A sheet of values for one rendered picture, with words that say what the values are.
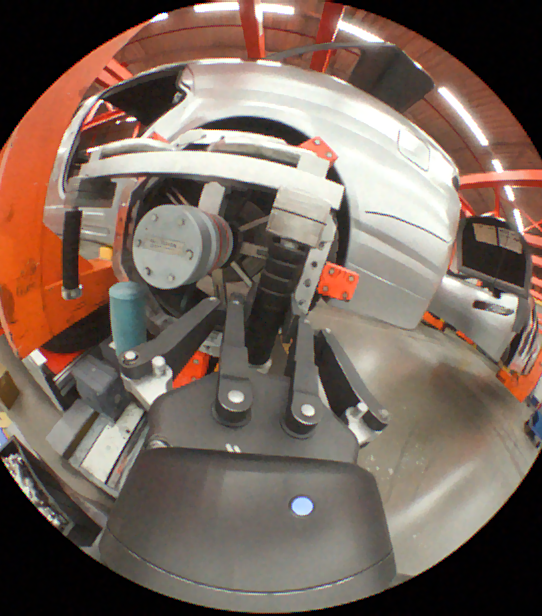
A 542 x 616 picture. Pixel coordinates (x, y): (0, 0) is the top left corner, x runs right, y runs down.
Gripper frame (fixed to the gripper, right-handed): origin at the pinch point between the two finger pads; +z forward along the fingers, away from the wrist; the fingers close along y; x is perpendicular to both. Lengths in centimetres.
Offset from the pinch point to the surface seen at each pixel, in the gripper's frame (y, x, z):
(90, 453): -50, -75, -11
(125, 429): -42, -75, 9
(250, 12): -66, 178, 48
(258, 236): -7, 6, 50
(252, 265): -7, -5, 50
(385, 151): 26, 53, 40
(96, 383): -44, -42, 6
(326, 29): -18, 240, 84
